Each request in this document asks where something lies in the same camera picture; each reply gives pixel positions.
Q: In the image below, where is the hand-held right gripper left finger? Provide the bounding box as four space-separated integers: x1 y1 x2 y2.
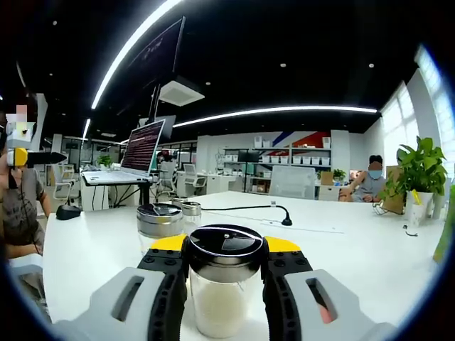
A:
53 233 188 341

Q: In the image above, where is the tall glass seasoning bottle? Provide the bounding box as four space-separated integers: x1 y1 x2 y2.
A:
182 223 271 339
136 202 185 256

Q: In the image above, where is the white swivel chair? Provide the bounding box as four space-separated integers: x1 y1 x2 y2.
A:
53 163 76 202
183 163 208 188

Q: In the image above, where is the white mesh office chair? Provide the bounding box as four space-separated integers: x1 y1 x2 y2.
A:
269 165 317 200

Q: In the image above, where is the brown cardboard box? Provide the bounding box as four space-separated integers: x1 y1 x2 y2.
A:
382 166 406 215

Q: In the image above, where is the ceiling air conditioner panel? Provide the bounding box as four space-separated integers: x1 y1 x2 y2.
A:
157 80 206 107

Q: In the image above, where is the green drink bottle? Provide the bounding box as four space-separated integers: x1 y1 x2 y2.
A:
432 184 455 264

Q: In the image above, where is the bright window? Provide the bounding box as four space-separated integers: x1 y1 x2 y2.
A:
414 44 455 150
380 83 420 170

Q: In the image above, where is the white laptop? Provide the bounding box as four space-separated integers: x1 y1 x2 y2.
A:
81 119 167 185

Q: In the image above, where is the black rounded object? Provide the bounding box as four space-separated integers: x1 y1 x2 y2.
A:
55 205 82 221

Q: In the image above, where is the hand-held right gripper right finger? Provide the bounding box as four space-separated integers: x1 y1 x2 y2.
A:
261 235 395 341

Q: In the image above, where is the shelving unit with white bins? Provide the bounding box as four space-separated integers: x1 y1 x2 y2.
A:
223 145 331 195

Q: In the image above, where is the ceiling light strip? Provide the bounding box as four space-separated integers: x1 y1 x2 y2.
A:
172 105 378 129
90 0 184 110

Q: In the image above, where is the grey panel on tripod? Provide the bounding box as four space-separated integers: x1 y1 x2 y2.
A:
138 114 178 140

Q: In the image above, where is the person's upper body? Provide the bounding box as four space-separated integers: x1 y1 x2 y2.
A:
0 122 53 260

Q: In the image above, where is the hanging dark display screen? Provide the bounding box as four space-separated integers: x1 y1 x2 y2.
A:
126 16 187 94

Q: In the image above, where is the potted green plant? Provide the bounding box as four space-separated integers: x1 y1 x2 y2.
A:
378 136 449 228

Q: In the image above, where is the black cable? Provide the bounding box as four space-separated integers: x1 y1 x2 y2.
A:
204 204 293 227

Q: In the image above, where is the white low cabinet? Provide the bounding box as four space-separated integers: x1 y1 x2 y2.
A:
205 174 250 195

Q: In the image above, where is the leafy background plant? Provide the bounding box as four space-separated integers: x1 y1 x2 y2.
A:
95 154 114 171

